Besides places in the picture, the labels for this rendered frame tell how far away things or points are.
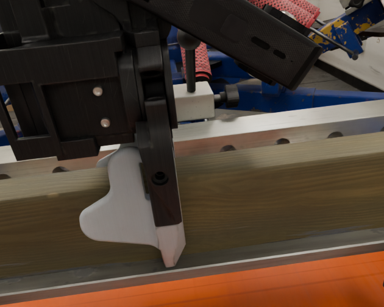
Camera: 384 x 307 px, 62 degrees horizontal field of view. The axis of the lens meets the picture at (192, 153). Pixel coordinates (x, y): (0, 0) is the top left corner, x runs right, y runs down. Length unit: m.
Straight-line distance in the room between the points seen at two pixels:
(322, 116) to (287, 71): 0.28
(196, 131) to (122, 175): 0.23
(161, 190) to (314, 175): 0.10
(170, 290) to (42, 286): 0.13
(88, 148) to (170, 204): 0.05
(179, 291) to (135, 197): 0.16
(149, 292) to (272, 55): 0.24
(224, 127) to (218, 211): 0.20
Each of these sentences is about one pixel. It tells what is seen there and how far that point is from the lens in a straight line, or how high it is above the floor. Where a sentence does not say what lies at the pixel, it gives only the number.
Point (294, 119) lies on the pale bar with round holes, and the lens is 0.43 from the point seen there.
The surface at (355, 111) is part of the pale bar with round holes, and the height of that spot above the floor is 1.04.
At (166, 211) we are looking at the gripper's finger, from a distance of 0.17.
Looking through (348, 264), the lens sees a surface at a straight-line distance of 0.36.
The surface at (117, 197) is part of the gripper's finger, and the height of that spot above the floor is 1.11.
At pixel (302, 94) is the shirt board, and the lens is 0.86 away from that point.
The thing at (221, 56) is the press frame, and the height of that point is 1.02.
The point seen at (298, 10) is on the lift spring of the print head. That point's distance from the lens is 0.77.
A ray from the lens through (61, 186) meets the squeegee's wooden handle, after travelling 0.21.
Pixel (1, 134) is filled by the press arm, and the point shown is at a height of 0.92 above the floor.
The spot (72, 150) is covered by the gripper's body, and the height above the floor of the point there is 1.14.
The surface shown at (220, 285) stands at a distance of 0.32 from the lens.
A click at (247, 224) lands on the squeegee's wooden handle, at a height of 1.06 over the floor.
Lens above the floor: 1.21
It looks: 29 degrees down
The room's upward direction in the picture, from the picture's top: 6 degrees counter-clockwise
